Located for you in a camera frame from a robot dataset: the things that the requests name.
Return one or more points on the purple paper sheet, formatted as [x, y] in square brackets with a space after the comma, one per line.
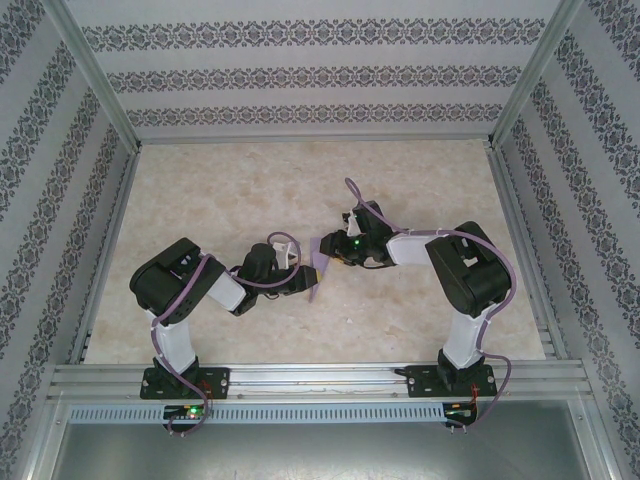
[317, 255]

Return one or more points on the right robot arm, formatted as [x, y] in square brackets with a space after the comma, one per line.
[475, 280]

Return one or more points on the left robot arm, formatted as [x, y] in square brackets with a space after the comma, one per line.
[160, 280]

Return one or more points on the grey metal base panel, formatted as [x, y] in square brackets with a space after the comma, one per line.
[320, 450]

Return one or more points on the aluminium mounting rail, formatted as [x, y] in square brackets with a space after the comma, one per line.
[320, 380]

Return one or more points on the aluminium table edge rail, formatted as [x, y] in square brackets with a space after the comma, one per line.
[315, 139]
[525, 250]
[109, 250]

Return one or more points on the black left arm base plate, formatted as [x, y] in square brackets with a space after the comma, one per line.
[220, 382]

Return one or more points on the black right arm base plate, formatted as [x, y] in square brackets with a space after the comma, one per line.
[420, 382]

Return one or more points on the aluminium frame post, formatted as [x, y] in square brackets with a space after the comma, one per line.
[597, 440]
[97, 75]
[530, 75]
[42, 440]

